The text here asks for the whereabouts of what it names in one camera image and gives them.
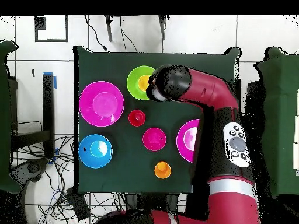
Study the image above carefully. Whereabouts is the orange cup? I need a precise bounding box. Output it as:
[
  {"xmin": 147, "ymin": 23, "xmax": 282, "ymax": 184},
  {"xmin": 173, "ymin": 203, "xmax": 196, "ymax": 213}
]
[{"xmin": 154, "ymin": 161, "xmax": 172, "ymax": 180}]

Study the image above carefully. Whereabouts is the large pink bowl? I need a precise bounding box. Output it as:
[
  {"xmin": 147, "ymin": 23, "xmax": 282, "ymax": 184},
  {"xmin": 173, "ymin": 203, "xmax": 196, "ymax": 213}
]
[
  {"xmin": 78, "ymin": 80, "xmax": 125, "ymax": 128},
  {"xmin": 176, "ymin": 118, "xmax": 200, "ymax": 163}
]

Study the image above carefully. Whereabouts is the black pedestal leg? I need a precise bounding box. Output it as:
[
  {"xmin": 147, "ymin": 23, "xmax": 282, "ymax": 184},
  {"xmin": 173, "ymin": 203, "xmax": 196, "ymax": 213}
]
[{"xmin": 10, "ymin": 158, "xmax": 50, "ymax": 187}]

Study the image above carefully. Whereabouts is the black table frame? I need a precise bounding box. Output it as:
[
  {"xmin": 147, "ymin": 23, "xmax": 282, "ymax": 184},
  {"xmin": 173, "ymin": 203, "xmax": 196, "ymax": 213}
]
[{"xmin": 10, "ymin": 73, "xmax": 55, "ymax": 159}]

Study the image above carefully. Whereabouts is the black power strip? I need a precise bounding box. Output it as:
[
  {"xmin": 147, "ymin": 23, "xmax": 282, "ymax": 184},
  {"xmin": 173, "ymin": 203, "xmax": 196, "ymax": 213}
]
[{"xmin": 65, "ymin": 186, "xmax": 91, "ymax": 221}]

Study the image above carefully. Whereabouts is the green bowl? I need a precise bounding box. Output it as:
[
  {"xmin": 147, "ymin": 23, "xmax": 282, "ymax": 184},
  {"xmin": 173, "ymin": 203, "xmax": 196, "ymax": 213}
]
[{"xmin": 126, "ymin": 65, "xmax": 157, "ymax": 102}]

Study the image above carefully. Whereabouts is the dark green tablecloth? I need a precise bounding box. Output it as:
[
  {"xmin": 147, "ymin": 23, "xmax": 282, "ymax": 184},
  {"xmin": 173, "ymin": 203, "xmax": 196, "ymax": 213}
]
[{"xmin": 73, "ymin": 45, "xmax": 241, "ymax": 195}]

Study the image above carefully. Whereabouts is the metal chair leg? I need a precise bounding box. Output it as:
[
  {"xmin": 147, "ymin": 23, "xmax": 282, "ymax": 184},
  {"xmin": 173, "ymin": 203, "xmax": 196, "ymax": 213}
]
[
  {"xmin": 104, "ymin": 15, "xmax": 113, "ymax": 43},
  {"xmin": 158, "ymin": 15, "xmax": 168, "ymax": 40}
]

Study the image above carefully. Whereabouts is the grey square floor frame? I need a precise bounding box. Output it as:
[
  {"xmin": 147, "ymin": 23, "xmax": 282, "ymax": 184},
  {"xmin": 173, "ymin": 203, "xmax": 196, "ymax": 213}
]
[{"xmin": 34, "ymin": 15, "xmax": 69, "ymax": 43}]

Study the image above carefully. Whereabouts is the blue bowl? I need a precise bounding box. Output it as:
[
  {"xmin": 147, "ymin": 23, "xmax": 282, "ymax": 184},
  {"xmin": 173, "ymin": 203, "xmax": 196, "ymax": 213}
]
[{"xmin": 78, "ymin": 134, "xmax": 113, "ymax": 169}]

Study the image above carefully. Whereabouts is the small crimson bowl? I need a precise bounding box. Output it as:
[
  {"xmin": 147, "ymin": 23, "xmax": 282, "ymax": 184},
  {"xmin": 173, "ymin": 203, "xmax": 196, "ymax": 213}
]
[{"xmin": 142, "ymin": 127, "xmax": 167, "ymax": 152}]

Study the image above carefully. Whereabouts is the red cup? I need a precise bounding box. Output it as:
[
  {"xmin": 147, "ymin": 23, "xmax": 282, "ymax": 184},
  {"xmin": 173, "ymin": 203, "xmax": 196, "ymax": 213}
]
[{"xmin": 128, "ymin": 109, "xmax": 147, "ymax": 127}]

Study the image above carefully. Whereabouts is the yellow cup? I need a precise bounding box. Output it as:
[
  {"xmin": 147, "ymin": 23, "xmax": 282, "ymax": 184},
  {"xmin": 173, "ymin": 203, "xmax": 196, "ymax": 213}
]
[{"xmin": 137, "ymin": 74, "xmax": 152, "ymax": 92}]

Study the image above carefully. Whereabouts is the green cloth side table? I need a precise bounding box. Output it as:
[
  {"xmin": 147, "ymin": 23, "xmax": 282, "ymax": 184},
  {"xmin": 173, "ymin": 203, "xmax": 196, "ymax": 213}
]
[
  {"xmin": 0, "ymin": 40, "xmax": 22, "ymax": 194},
  {"xmin": 253, "ymin": 45, "xmax": 299, "ymax": 197}
]

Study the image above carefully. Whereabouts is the blue tape strip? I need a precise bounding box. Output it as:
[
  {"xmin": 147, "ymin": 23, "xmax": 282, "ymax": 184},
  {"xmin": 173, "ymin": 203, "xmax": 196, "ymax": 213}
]
[{"xmin": 43, "ymin": 71, "xmax": 57, "ymax": 89}]

